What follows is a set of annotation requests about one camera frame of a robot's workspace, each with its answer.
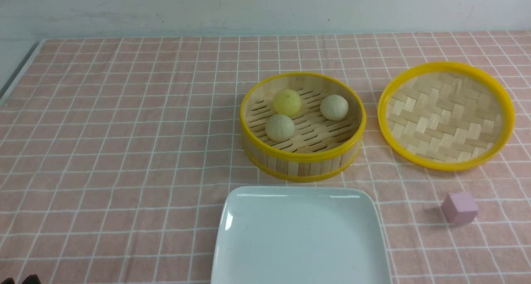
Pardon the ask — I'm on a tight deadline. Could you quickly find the beige steamed bun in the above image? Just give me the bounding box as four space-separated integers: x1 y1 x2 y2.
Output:
265 114 295 142
320 95 349 121

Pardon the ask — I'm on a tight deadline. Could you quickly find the yellow steamed bun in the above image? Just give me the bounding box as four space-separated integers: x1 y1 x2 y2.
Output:
272 89 302 117

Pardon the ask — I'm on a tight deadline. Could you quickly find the white square plate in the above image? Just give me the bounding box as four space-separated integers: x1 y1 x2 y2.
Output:
210 186 393 284

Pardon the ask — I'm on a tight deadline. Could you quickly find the yellow-rimmed bamboo steamer basket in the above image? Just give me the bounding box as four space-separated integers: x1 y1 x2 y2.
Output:
239 72 367 182

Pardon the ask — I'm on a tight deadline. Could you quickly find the pink checkered tablecloth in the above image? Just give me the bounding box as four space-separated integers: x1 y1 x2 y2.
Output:
0 30 530 284

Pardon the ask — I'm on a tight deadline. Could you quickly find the yellow-rimmed woven steamer lid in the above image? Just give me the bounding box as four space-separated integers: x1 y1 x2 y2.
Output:
378 62 515 171

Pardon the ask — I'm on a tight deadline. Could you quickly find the pink cube block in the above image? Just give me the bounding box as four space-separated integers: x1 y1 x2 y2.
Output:
441 192 479 225

